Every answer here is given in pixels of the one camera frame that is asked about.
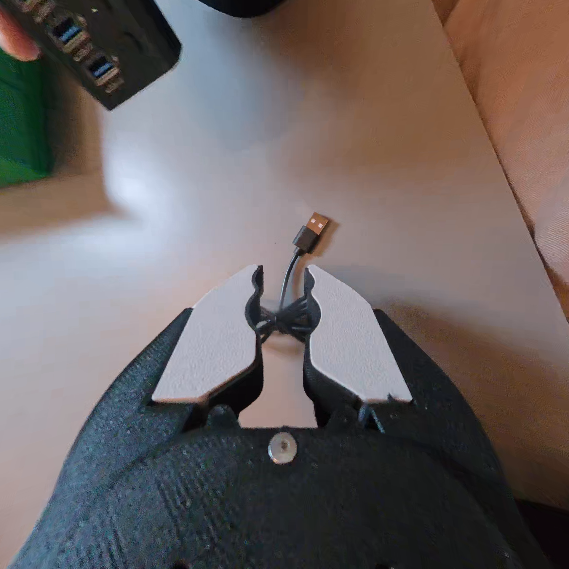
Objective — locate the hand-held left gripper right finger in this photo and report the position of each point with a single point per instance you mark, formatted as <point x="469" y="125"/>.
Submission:
<point x="355" y="346"/>

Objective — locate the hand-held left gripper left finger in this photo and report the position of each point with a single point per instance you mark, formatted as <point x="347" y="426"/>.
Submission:
<point x="209" y="351"/>

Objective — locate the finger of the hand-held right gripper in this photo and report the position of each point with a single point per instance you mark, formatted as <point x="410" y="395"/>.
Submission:
<point x="17" y="38"/>

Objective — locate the green plastic bin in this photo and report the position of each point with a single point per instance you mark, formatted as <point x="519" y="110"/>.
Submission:
<point x="22" y="133"/>

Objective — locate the black usb hub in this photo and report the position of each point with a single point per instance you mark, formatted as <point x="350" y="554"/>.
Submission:
<point x="133" y="40"/>

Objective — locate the black pouch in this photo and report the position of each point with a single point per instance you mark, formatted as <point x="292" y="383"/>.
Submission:
<point x="244" y="6"/>

